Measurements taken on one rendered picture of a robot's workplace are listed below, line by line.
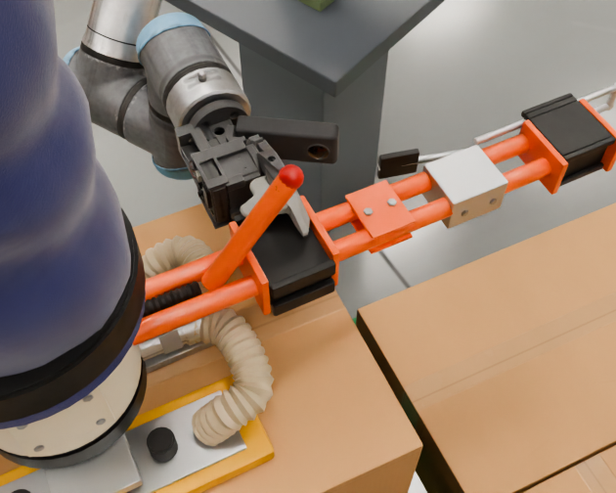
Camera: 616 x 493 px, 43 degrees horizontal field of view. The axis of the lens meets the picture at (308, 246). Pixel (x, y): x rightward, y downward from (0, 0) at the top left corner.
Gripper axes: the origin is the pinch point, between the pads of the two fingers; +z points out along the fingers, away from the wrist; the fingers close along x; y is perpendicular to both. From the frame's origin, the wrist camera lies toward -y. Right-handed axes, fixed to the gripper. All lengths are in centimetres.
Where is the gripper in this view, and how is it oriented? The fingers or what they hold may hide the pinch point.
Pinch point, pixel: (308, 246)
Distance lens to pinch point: 79.8
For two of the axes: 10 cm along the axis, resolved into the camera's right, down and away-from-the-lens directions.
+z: 4.3, 7.4, -5.2
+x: 0.0, -5.7, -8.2
